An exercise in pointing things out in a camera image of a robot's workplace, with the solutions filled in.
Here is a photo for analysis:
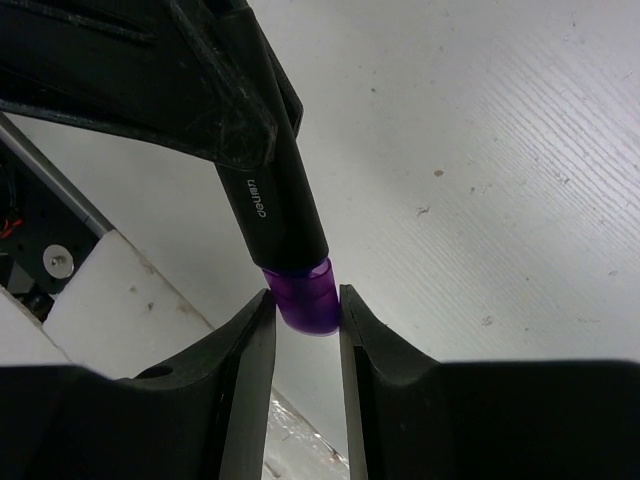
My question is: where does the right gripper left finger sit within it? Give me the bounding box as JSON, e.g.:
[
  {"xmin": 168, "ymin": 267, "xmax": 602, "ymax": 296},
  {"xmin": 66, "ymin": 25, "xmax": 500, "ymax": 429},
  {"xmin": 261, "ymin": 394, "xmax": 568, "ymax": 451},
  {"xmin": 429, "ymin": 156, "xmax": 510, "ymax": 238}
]
[{"xmin": 1, "ymin": 290, "xmax": 276, "ymax": 479}]

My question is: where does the purple tip black highlighter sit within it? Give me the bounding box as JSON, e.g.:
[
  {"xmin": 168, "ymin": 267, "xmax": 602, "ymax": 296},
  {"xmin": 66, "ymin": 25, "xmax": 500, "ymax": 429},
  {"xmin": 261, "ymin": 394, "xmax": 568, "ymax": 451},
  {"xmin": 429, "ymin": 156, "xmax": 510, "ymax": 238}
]
[{"xmin": 212, "ymin": 9, "xmax": 330, "ymax": 271}]

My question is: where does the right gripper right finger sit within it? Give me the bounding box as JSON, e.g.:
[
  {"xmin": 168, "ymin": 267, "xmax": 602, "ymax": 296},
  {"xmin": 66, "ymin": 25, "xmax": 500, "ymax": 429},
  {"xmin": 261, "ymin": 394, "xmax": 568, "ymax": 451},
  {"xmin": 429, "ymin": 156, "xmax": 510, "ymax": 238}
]
[{"xmin": 340, "ymin": 285, "xmax": 639, "ymax": 479}]

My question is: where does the purple highlighter cap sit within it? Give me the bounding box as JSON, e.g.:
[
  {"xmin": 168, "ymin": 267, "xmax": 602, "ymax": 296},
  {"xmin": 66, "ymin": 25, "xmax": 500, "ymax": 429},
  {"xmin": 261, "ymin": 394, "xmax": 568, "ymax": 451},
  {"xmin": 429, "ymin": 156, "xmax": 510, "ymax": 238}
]
[{"xmin": 263, "ymin": 258, "xmax": 340, "ymax": 336}]

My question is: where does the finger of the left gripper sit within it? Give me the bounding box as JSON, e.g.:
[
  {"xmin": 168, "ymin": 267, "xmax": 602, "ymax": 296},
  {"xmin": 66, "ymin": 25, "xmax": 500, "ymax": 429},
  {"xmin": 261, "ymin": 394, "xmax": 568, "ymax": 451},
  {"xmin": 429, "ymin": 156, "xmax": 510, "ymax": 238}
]
[
  {"xmin": 1, "ymin": 1, "xmax": 277, "ymax": 168},
  {"xmin": 266, "ymin": 44, "xmax": 304, "ymax": 138}
]

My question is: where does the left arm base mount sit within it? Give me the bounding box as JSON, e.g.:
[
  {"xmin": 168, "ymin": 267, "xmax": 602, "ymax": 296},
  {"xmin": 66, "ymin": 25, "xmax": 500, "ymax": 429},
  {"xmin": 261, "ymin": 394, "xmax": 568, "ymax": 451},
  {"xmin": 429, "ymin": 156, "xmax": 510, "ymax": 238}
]
[{"xmin": 1, "ymin": 115, "xmax": 113, "ymax": 323}]

